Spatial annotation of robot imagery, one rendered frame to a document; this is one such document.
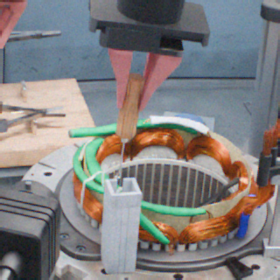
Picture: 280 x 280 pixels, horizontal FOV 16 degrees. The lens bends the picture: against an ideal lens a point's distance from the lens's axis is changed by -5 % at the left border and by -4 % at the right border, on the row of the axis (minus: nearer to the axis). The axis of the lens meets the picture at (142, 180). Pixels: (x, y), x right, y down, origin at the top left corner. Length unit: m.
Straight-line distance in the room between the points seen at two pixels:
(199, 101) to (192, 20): 2.91
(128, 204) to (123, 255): 0.06
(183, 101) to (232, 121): 0.22
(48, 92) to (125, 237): 0.45
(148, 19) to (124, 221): 0.21
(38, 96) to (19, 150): 0.15
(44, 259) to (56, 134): 0.76
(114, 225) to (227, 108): 2.81
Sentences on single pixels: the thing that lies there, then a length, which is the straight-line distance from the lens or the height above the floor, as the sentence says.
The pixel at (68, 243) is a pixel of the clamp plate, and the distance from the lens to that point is 1.00.
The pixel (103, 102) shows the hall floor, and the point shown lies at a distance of 3.68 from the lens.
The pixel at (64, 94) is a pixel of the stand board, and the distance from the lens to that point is 1.36.
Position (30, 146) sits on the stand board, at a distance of 1.23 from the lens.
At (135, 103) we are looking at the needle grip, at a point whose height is 1.27.
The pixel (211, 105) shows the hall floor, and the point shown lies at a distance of 3.74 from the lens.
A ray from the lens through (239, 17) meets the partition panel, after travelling 3.55.
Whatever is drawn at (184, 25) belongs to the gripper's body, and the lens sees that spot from 0.84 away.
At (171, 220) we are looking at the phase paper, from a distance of 0.98.
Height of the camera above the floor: 1.67
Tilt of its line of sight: 31 degrees down
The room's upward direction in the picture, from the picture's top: 5 degrees clockwise
